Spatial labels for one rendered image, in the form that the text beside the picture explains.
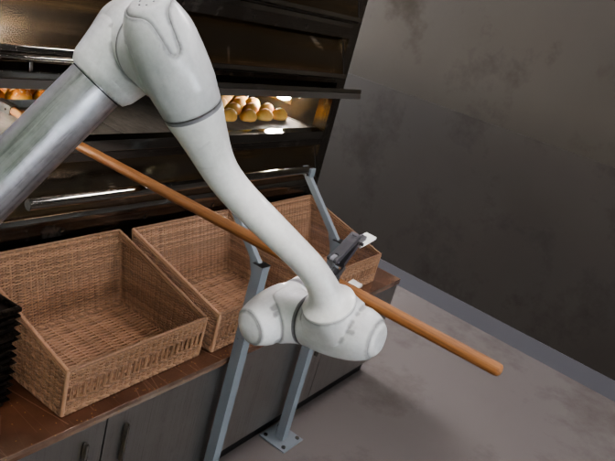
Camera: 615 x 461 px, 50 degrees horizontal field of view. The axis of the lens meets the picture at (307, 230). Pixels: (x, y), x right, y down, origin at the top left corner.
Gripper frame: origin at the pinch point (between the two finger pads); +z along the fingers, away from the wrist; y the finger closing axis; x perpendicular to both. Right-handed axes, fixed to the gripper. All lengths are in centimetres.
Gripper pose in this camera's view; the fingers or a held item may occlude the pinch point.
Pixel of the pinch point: (361, 261)
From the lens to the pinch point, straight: 158.9
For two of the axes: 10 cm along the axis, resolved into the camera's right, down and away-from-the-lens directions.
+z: 5.9, -2.8, 7.5
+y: -2.0, 8.6, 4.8
